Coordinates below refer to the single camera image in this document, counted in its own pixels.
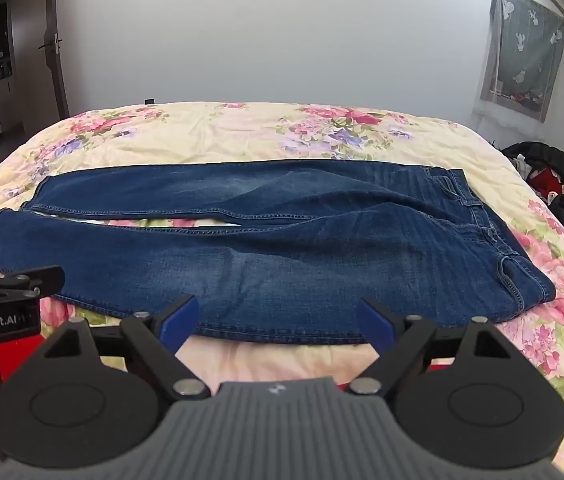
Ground floral yellow blanket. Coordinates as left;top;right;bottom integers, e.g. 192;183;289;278
0;101;564;463

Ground blue denim pants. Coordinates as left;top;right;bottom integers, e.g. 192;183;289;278
0;159;558;346

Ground grey room door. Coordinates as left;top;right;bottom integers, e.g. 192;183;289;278
44;0;70;122

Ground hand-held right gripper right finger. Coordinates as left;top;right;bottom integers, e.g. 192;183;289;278
349;297;518;401

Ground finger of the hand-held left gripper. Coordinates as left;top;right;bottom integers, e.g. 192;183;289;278
0;266;66;305

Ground red garment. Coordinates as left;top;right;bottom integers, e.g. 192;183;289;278
532;169;563;201

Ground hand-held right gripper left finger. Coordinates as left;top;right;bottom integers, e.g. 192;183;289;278
44;295;213;401

